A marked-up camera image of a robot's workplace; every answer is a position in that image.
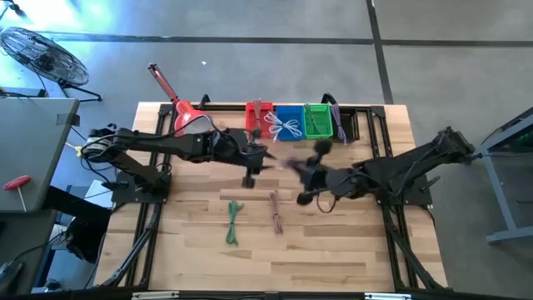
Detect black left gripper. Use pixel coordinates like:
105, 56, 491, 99
216, 127, 277, 189

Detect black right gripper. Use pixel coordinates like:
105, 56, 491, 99
285, 138, 335, 207

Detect purple USB cable bundle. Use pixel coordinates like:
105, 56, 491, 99
329, 102, 348, 146
284, 156, 310, 173

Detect light blue USB cable bundle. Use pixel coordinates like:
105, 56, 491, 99
263, 110, 304, 138
268, 118, 303, 143

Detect pink USB cable bundle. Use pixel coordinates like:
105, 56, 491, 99
268, 190, 285, 236
252, 98, 263, 139

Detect red plastic basket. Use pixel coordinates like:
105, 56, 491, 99
245, 102, 275, 139

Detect green plastic basket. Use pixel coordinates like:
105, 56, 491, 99
302, 103, 334, 140

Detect blue plastic basket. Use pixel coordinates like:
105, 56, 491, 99
276, 104, 306, 142

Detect black plastic basket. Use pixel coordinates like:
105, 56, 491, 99
331, 106, 361, 145

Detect red desk lamp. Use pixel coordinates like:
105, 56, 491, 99
147, 62, 214, 138

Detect black rounded bag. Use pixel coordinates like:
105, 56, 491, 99
64, 215, 112, 264

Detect black floor fan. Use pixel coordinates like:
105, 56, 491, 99
0, 27, 103, 103

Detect dark grey desk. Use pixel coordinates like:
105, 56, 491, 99
0, 210, 58, 296

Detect black aluminium rail frame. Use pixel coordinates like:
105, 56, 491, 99
99, 92, 450, 300

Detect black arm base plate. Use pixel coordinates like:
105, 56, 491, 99
111, 171, 172, 205
372, 172, 434, 207

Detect silver metal bracket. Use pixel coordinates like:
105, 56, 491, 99
364, 292, 413, 300
131, 291, 181, 300

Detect grey metal table frame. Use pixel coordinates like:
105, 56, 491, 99
460, 106, 533, 246

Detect red-handled hex key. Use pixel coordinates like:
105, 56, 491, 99
2, 174, 32, 213

